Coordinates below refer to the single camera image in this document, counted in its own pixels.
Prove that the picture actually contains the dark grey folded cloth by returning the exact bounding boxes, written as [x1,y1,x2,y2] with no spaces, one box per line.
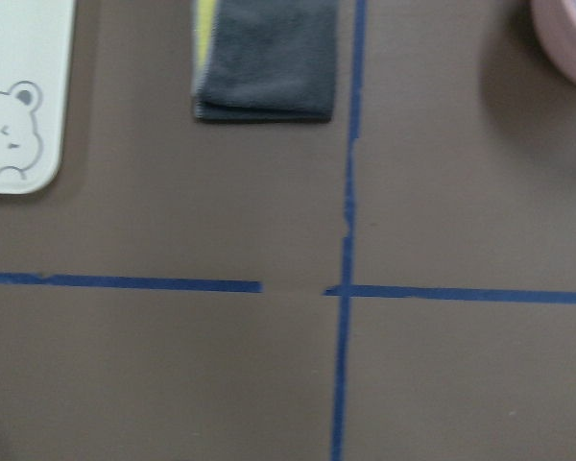
[192,1,339,123]

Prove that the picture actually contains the cream rectangular tray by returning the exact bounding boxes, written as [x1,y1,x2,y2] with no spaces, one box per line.
[0,1,77,195]

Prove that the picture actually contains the pink bowl with ice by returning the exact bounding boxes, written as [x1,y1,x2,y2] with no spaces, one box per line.
[530,0,576,84]

